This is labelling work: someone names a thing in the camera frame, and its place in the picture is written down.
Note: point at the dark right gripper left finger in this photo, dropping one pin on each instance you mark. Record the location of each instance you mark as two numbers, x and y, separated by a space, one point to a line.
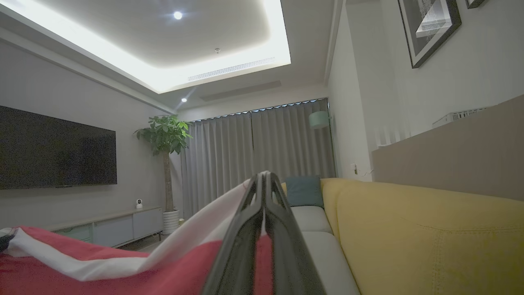
239 254

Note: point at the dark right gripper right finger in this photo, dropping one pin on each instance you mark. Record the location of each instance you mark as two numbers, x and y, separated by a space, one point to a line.
290 262

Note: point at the red shorts with white trim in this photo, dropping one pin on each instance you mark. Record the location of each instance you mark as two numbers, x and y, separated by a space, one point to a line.
123 274

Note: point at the grey sofa seat cushion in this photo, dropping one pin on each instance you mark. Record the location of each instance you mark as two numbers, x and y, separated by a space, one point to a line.
331 266
311 219

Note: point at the teal throw pillow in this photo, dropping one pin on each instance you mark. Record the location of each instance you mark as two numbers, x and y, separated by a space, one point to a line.
303 191

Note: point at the white ribbed plant pot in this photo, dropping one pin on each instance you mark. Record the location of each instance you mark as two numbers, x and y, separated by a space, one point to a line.
171 221

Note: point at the grey window curtain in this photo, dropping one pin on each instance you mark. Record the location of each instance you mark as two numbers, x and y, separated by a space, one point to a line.
254 151

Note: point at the grey low television cabinet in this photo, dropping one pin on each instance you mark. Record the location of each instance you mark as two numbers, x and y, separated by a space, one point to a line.
114 229

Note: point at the green potted tree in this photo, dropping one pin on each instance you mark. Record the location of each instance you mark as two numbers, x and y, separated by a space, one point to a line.
166 135

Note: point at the yellow sofa backrest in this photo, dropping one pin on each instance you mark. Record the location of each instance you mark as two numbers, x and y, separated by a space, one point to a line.
430 246

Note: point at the floor lamp with teal shade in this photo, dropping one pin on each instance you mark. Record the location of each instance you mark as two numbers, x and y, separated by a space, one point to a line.
319 119

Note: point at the white ceiling air vent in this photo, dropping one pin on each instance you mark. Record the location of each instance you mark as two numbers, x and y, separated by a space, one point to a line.
231 69

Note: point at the large black framed picture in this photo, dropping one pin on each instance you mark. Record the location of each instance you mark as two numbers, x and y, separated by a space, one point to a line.
430 28

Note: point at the small white security camera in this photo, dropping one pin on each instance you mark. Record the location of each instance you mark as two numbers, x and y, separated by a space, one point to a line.
139 203

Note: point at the white wall outlet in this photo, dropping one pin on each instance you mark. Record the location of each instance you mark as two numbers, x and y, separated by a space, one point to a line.
354 169

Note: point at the black wall television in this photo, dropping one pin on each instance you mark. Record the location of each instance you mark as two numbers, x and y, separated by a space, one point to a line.
53 151

